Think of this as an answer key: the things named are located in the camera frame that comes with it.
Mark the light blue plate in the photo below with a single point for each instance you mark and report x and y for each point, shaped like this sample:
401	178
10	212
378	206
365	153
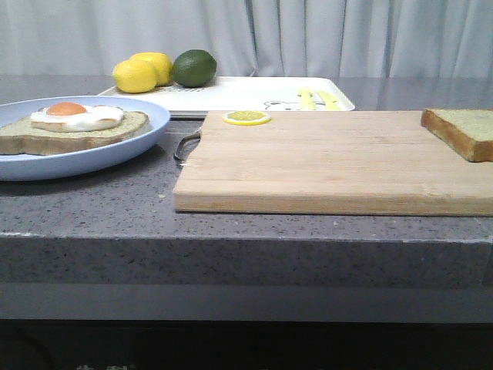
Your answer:
25	167

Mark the bread slice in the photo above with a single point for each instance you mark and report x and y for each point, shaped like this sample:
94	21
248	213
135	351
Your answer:
20	137
467	131

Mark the white rectangular tray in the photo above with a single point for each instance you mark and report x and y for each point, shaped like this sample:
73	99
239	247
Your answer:
229	93

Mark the lemon slice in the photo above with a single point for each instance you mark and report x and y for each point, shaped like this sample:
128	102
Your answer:
246	117

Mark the wooden cutting board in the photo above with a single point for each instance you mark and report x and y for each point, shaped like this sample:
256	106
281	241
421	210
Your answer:
346	162

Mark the yellow plastic fork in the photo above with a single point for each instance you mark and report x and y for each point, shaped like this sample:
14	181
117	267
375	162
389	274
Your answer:
306	102

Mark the yellow plastic knife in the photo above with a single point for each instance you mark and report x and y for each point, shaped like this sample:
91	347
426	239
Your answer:
330	101

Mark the green lime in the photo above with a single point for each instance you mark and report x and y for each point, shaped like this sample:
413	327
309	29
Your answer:
194	68

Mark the rear yellow lemon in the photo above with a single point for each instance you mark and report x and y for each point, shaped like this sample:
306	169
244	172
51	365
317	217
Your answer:
162	63

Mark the yellow lemon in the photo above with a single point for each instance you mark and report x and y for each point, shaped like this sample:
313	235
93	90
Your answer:
162	63
135	76

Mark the grey curtain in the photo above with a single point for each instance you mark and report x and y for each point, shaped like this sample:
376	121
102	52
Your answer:
449	39

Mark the front yellow lemon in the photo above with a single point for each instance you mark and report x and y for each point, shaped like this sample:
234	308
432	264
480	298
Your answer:
135	76

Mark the fried egg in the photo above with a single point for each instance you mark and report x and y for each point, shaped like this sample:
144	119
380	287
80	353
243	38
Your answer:
74	117

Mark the metal cutting board handle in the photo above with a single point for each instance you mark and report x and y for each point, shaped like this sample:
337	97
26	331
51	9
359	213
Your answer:
181	152

